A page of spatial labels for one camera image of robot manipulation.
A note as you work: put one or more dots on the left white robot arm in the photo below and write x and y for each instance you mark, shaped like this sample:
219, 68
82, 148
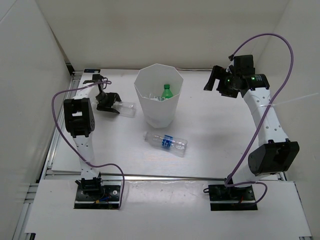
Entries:
80, 123

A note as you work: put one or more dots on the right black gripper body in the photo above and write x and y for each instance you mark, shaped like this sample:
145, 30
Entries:
227, 80

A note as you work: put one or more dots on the clear plastic bottle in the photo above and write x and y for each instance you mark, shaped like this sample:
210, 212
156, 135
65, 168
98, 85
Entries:
125, 109

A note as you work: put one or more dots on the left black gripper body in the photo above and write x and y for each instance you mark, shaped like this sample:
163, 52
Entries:
105, 99

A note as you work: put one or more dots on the aluminium frame rail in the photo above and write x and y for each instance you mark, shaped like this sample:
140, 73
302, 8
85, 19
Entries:
50, 174

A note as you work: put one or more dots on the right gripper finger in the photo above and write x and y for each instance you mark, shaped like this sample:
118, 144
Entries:
231, 93
217, 73

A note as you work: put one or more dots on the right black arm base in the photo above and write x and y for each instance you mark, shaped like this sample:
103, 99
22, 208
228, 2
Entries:
231, 198

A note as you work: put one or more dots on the crushed green plastic bottle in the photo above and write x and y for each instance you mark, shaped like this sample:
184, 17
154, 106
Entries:
167, 93

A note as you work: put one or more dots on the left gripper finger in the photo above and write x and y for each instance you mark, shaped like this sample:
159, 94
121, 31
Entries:
115, 97
107, 109

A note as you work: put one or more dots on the clear bottle green blue label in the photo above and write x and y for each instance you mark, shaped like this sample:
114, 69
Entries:
153, 96

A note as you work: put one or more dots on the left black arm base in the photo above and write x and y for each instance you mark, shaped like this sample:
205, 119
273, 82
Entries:
93, 194

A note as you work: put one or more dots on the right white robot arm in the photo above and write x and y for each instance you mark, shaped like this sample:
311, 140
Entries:
275, 152

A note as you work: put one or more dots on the white octagonal plastic bin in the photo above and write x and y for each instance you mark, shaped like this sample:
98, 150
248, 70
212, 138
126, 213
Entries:
159, 114

